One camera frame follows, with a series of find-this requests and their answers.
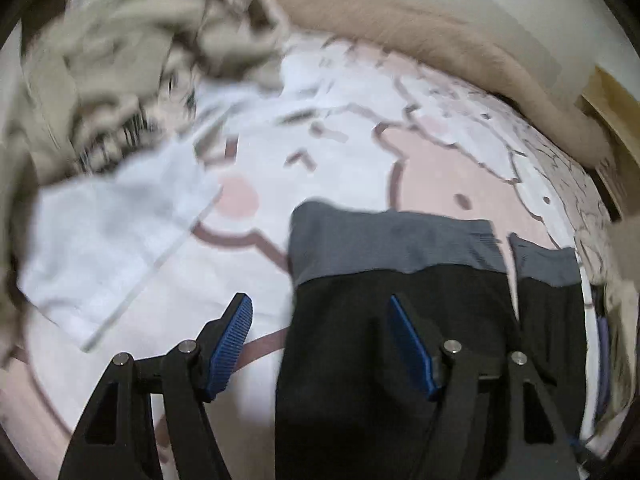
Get folded beige garment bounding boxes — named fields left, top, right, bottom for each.
left=604, top=214, right=639, bottom=413

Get black garment grey waistband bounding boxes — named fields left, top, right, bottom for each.
left=274, top=202, right=587, bottom=479

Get cartoon print bed sheet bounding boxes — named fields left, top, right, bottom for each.
left=1, top=33, right=612, bottom=479

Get white t-shirt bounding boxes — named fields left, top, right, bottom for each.
left=17, top=141, right=220, bottom=350

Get beige fluffy blanket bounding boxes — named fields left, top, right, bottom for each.
left=277, top=0, right=614, bottom=168

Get wooden wall shelf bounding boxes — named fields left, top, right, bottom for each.
left=576, top=65, right=639, bottom=221

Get pile of unfolded clothes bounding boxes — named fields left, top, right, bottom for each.
left=1, top=0, right=290, bottom=356

